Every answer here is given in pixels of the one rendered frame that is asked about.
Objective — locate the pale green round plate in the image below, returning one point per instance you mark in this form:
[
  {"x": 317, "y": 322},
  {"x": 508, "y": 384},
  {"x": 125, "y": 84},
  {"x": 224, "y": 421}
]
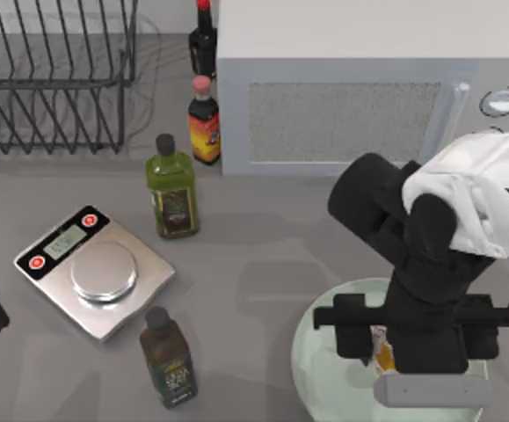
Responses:
[{"x": 329, "y": 378}]

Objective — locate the pale grey rounded box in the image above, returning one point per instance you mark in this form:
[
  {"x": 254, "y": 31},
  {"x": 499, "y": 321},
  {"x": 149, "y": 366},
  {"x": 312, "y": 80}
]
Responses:
[{"x": 432, "y": 390}]

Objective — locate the brown bottle with dark cap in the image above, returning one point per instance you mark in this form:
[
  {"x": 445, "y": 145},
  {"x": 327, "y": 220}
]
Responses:
[{"x": 168, "y": 360}]

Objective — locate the round microwave knob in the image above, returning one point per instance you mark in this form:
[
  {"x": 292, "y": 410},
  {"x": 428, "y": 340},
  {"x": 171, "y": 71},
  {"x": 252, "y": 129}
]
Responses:
[
  {"x": 500, "y": 102},
  {"x": 493, "y": 130}
]

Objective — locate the microwave oven door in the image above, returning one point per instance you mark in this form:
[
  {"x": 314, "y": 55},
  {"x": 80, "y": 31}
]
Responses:
[{"x": 342, "y": 123}]

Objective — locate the green bottle with black cap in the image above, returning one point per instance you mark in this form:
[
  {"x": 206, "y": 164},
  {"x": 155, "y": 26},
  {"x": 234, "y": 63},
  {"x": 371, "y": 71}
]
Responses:
[{"x": 174, "y": 198}]

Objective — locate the dark bottle with orange label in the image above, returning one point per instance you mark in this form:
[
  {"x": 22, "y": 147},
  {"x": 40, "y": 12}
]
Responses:
[{"x": 203, "y": 127}]

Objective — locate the silver kitchen scale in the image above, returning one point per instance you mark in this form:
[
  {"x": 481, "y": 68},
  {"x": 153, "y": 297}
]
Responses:
[{"x": 100, "y": 272}]

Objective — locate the pale microwave oven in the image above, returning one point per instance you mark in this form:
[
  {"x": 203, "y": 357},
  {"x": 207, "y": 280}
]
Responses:
[{"x": 346, "y": 31}]

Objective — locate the dark bottle with red cap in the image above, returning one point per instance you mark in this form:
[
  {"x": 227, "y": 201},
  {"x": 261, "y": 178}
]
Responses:
[{"x": 203, "y": 46}]

